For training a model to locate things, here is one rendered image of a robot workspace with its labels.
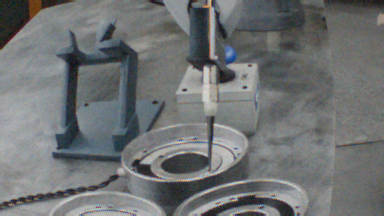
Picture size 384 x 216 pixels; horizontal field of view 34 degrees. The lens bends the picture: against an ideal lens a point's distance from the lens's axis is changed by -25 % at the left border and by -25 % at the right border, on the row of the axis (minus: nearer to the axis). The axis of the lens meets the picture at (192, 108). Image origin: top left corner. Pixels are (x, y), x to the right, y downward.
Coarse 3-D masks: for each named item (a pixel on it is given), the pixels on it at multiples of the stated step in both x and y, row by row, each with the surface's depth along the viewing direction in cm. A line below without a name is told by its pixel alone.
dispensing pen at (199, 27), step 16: (208, 0) 65; (192, 16) 63; (208, 16) 63; (192, 32) 63; (208, 32) 63; (192, 48) 63; (208, 48) 62; (192, 64) 64; (208, 64) 64; (208, 80) 63; (208, 96) 63; (208, 112) 63; (208, 128) 63; (208, 144) 63; (208, 160) 63
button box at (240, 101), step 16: (240, 64) 80; (256, 64) 80; (192, 80) 77; (224, 80) 76; (240, 80) 76; (256, 80) 78; (176, 96) 75; (192, 96) 75; (224, 96) 74; (240, 96) 74; (256, 96) 77; (192, 112) 75; (224, 112) 75; (240, 112) 75; (256, 112) 77; (240, 128) 75; (256, 128) 76
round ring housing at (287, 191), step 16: (208, 192) 58; (224, 192) 59; (240, 192) 59; (256, 192) 59; (272, 192) 58; (288, 192) 57; (304, 192) 55; (192, 208) 57; (208, 208) 58; (240, 208) 57; (256, 208) 56; (272, 208) 56; (304, 208) 52
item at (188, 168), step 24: (144, 144) 69; (168, 144) 69; (216, 144) 68; (240, 144) 67; (168, 168) 67; (192, 168) 68; (216, 168) 64; (240, 168) 63; (144, 192) 62; (168, 192) 61; (192, 192) 61
